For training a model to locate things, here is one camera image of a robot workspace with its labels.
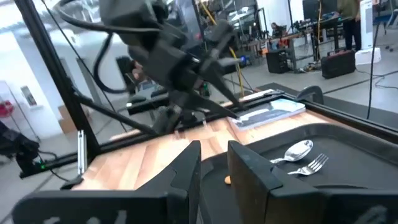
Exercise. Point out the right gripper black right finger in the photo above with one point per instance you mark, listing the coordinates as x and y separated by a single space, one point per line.
258 193

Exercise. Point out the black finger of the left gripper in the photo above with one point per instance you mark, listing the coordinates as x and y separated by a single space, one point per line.
202 104
220 46

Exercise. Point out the white standing appliance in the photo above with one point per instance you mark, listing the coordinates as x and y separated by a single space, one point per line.
367 31

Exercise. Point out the person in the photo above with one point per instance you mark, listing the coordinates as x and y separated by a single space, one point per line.
136 74
349 18
276 29

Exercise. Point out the cluttered workbench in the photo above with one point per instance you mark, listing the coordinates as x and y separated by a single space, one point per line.
311 29

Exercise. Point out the wall sign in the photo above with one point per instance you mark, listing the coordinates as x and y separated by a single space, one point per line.
28 96

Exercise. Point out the black box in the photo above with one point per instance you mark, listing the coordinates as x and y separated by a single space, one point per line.
277 61

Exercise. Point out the brown cardboard box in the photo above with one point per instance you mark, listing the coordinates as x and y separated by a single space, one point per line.
66 121

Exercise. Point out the black rectangular tray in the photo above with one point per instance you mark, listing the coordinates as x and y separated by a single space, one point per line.
348 155

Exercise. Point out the book with waterfall cover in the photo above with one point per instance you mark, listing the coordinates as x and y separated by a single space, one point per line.
270 113

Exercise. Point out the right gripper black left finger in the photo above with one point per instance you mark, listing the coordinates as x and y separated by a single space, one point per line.
168 199

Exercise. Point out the black carrying case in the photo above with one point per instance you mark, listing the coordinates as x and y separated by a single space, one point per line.
338 64

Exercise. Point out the black aluminium frame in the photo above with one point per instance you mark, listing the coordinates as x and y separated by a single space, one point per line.
46 46

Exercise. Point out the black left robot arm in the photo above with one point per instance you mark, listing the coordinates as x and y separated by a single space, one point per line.
130 15

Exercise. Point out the dark monitor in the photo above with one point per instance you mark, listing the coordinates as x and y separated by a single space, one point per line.
312 8

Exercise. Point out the black clamp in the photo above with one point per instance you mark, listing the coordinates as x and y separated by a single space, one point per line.
311 91

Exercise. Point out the silver metal bracket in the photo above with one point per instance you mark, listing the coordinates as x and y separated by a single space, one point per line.
81 152

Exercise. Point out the black device with green light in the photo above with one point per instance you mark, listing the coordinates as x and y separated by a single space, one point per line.
21 146

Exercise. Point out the red object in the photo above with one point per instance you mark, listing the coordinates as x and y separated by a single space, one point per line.
5 109

